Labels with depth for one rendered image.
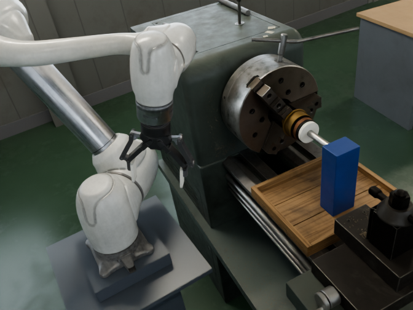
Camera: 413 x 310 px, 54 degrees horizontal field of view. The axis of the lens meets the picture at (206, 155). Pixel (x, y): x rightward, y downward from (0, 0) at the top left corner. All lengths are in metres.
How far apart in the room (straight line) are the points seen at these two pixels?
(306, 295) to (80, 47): 0.82
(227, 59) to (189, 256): 0.66
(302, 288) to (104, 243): 0.58
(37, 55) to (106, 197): 0.42
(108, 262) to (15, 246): 1.59
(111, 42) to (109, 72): 3.01
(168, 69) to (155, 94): 0.06
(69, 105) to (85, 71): 2.73
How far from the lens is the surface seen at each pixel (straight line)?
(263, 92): 1.24
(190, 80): 1.33
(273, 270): 1.56
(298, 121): 1.24
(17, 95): 3.99
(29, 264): 2.70
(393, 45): 3.18
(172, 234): 1.44
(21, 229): 2.96
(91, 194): 1.19
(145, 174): 1.33
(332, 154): 1.12
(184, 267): 1.33
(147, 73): 0.90
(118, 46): 1.09
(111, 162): 1.31
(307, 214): 1.26
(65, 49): 1.08
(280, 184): 1.36
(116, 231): 1.23
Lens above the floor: 1.78
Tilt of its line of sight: 36 degrees down
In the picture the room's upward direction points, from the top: 10 degrees counter-clockwise
